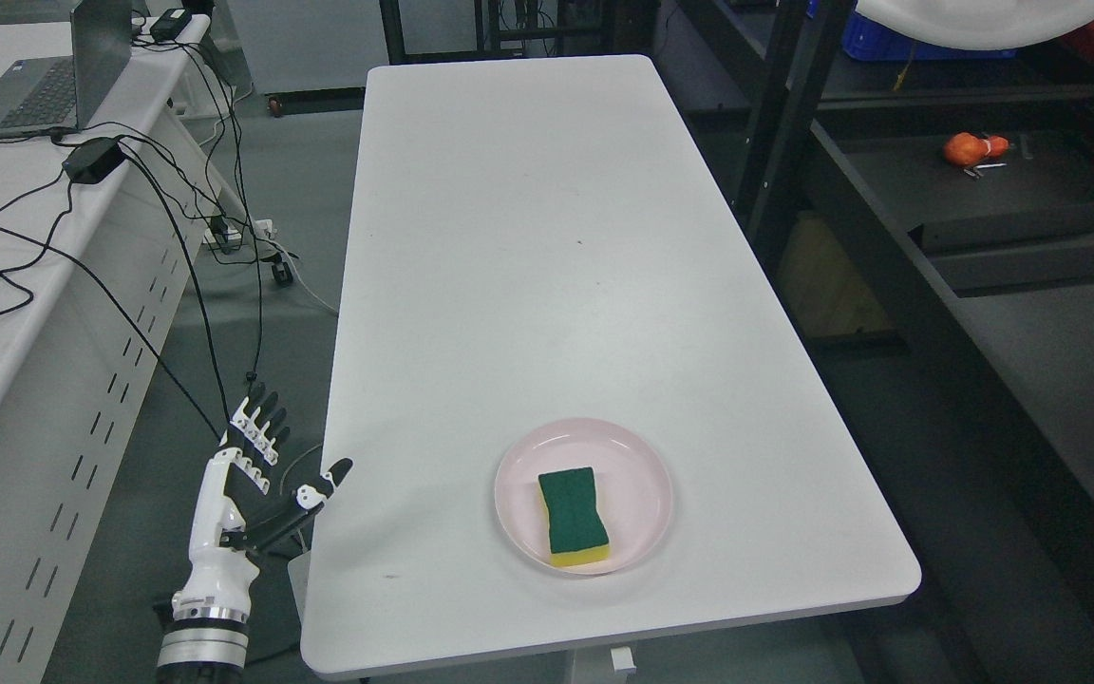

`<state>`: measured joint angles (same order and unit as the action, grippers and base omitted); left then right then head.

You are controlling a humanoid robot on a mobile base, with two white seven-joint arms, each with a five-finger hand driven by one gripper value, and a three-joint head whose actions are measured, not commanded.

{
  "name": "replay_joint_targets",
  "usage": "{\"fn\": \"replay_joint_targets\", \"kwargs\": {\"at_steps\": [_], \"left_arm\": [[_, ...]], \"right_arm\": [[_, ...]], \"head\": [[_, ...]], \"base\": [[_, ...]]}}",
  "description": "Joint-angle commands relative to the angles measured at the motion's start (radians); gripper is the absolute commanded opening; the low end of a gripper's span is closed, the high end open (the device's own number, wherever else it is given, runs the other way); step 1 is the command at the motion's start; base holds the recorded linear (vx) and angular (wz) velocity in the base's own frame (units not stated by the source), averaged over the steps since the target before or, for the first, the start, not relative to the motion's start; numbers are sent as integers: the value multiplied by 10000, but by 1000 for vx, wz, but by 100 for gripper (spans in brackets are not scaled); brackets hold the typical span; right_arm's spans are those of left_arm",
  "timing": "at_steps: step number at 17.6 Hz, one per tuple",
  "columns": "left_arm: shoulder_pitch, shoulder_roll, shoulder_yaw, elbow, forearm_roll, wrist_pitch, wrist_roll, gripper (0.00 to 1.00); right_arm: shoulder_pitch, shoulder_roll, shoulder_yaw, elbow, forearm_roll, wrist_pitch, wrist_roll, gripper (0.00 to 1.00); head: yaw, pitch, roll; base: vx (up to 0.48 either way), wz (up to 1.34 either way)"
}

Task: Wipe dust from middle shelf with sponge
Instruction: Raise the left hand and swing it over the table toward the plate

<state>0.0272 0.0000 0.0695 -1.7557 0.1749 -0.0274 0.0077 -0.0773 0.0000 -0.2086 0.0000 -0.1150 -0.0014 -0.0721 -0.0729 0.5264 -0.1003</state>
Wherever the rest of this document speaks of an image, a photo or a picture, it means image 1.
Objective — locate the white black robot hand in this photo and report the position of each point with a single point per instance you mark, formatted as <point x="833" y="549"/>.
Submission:
<point x="246" y="504"/>

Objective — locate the green yellow sponge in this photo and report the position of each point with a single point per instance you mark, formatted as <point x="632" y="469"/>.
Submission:
<point x="576" y="531"/>

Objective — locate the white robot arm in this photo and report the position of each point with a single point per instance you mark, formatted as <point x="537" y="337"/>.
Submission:
<point x="207" y="645"/>

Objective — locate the black metal shelf rack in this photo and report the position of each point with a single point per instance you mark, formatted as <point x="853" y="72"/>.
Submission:
<point x="976" y="411"/>

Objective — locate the orange object on shelf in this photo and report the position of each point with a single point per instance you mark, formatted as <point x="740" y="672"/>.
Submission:
<point x="966" y="149"/>

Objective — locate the white power strip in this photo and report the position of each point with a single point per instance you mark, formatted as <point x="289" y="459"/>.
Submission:
<point x="229" y="235"/>

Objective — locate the white side desk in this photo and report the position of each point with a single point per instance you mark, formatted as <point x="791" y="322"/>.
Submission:
<point x="90" y="280"/>

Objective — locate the pink round plate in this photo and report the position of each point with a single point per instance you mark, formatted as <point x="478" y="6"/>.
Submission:
<point x="634" y="490"/>

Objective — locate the black power adapter brick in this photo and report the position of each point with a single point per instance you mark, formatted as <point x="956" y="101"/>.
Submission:
<point x="92" y="161"/>

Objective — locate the grey open laptop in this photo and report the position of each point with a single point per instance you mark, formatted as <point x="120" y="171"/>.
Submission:
<point x="60" y="95"/>

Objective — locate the blue plastic crate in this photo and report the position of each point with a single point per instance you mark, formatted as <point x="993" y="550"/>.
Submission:
<point x="868" y="41"/>

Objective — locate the white round lamp shade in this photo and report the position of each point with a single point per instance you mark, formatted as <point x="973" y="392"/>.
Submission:
<point x="980" y="25"/>

